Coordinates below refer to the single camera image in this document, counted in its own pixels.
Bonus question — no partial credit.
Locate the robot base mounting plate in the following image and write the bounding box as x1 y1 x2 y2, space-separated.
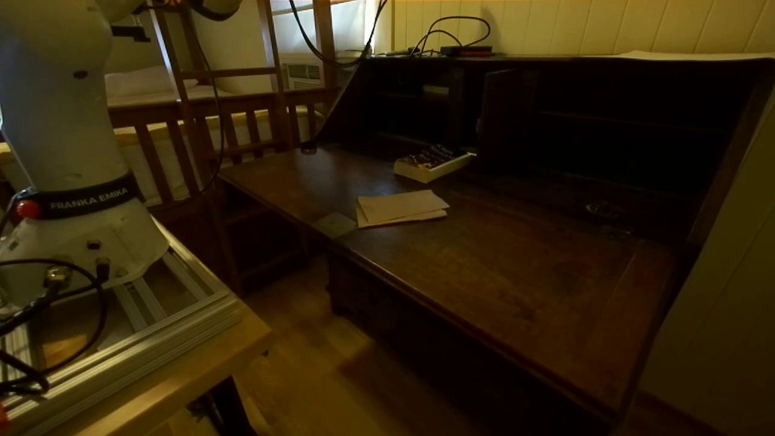
4 232 237 410

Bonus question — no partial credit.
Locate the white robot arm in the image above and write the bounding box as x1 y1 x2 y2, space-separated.
0 0 168 308

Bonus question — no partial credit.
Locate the folded tan paper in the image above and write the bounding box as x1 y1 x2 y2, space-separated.
357 188 448 227

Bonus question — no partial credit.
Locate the small colourful box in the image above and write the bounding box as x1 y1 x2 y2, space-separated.
392 145 476 183

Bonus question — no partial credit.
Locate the dark wooden secretary desk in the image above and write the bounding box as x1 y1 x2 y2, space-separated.
225 57 774 436

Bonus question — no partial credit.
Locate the wooden chair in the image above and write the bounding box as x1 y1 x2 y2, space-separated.
111 0 329 293

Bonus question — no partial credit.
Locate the white paper sheet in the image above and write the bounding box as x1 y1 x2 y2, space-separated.
616 50 775 63

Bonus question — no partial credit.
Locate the wooden stand table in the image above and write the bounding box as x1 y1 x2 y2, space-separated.
0 297 274 436

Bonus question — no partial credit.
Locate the black cable bundle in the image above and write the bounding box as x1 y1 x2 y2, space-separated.
395 11 498 60

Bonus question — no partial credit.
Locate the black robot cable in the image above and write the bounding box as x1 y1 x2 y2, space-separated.
0 183 111 402

